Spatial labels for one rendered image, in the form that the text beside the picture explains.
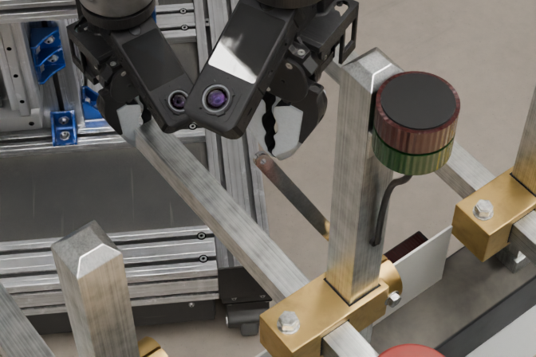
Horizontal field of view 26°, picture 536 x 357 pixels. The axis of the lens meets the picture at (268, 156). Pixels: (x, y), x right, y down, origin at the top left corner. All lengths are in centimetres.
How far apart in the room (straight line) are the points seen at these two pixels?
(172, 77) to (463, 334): 43
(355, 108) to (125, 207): 113
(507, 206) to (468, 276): 14
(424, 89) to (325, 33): 10
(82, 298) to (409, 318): 56
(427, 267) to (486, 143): 112
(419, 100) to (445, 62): 166
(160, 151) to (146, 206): 78
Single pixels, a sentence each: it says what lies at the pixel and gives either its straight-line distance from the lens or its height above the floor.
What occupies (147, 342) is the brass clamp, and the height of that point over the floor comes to 97.
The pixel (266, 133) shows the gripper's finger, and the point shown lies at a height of 104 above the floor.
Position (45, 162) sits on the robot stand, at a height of 21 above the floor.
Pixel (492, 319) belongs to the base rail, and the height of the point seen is 67.
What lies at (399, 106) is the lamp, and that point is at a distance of 83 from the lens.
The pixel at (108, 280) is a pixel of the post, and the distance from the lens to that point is 79.
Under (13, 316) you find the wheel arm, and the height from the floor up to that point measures 96.
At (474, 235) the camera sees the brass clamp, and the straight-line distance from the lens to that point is 120.
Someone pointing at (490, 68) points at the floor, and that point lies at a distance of 250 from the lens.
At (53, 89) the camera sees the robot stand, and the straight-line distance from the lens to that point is 200.
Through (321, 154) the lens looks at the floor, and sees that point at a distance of 230.
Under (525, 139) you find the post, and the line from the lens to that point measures 118.
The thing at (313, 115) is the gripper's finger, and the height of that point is 109.
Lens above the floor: 178
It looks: 51 degrees down
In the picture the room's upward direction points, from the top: straight up
